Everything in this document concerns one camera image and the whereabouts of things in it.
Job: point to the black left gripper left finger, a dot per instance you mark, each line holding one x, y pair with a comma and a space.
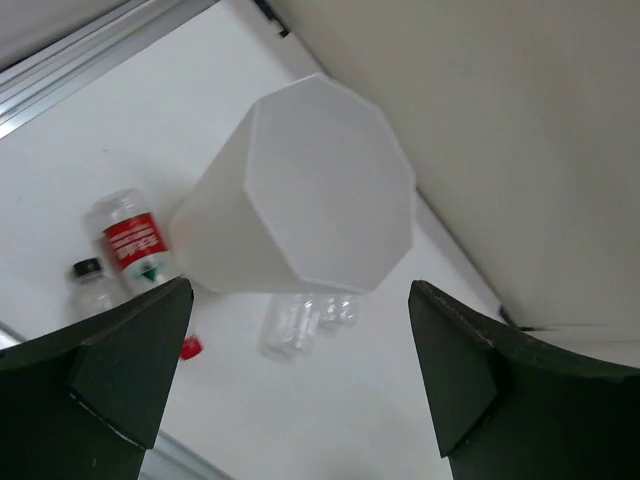
86, 401

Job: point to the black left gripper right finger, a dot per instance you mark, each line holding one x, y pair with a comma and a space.
505, 405

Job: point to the black cap clear bottle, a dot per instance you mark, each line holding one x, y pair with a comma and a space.
95, 292

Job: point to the red label plastic bottle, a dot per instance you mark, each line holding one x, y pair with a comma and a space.
132, 238

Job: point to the clear crushed plastic bottle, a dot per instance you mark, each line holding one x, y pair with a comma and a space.
292, 322

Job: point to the white translucent plastic bin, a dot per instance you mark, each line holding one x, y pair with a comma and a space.
311, 193

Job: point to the aluminium table rail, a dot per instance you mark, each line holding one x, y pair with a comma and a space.
55, 72

